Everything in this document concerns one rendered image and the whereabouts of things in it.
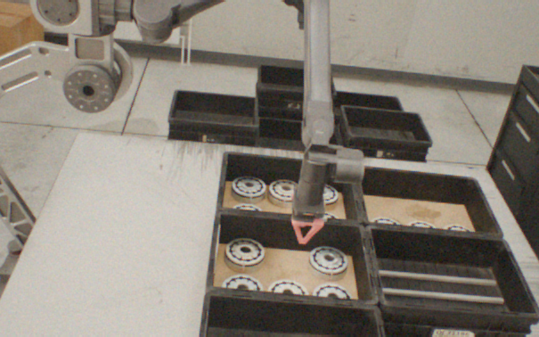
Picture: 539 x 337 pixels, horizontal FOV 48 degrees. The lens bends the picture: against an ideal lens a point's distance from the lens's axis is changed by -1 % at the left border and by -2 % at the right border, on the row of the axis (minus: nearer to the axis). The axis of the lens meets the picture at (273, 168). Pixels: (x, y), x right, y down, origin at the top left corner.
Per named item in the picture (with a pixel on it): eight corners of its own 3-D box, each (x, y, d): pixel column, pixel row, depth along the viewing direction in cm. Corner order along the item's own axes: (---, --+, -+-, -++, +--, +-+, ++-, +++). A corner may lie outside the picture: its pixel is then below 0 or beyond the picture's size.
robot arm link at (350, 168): (306, 131, 136) (313, 118, 127) (356, 136, 137) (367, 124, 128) (302, 184, 133) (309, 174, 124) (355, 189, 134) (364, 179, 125)
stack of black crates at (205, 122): (164, 201, 292) (167, 119, 268) (171, 168, 317) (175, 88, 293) (248, 209, 295) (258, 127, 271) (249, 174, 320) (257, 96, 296)
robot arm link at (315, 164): (303, 144, 129) (305, 158, 125) (336, 148, 130) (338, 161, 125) (298, 172, 133) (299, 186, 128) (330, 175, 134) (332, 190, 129)
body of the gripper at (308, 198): (321, 193, 139) (327, 166, 135) (323, 220, 130) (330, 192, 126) (292, 190, 138) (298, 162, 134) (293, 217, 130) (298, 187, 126)
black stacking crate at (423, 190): (355, 257, 172) (363, 225, 166) (346, 195, 197) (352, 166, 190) (491, 269, 174) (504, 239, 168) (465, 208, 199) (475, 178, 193)
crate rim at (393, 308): (377, 312, 141) (379, 305, 140) (362, 231, 166) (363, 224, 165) (541, 325, 144) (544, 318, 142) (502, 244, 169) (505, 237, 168)
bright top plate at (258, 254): (224, 263, 156) (224, 261, 156) (227, 237, 165) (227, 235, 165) (263, 267, 157) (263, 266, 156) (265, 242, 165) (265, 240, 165)
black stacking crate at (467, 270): (369, 340, 146) (379, 307, 140) (355, 258, 171) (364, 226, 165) (526, 352, 149) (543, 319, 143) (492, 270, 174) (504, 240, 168)
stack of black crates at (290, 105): (249, 163, 329) (257, 87, 305) (249, 135, 354) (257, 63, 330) (322, 169, 333) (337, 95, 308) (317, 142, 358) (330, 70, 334)
